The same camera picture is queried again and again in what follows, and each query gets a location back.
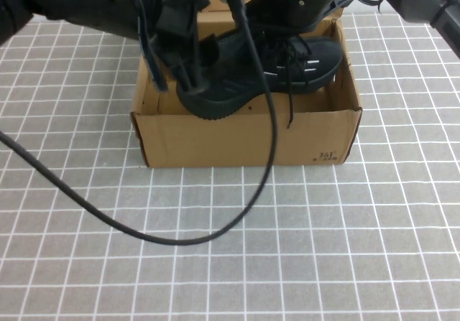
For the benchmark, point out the grey white-checked tablecloth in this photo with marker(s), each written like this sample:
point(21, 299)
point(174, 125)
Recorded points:
point(323, 227)

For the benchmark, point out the black knit sneaker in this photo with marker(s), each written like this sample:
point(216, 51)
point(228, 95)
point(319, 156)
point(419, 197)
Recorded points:
point(223, 102)

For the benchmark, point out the brown cardboard shoe box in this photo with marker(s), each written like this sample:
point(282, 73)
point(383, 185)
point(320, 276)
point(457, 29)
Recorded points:
point(233, 145)

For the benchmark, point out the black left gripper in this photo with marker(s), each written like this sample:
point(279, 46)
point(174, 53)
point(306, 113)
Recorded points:
point(179, 1)

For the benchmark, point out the black zip tie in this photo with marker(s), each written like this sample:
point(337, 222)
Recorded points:
point(441, 14)

